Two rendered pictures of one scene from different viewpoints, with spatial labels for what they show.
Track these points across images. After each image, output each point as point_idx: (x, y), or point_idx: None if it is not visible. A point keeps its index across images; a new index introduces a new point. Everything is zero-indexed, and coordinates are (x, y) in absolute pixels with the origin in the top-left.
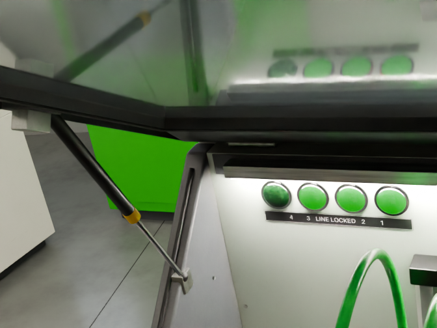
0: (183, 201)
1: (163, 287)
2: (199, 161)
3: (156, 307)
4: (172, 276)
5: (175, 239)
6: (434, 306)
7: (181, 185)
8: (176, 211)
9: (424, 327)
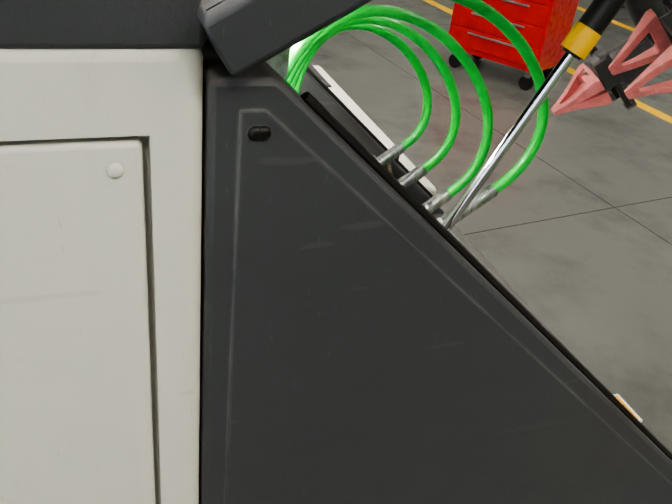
0: (365, 148)
1: (473, 267)
2: (282, 78)
3: (496, 291)
4: (458, 239)
5: (419, 203)
6: (374, 4)
7: (339, 137)
8: (380, 177)
9: (401, 9)
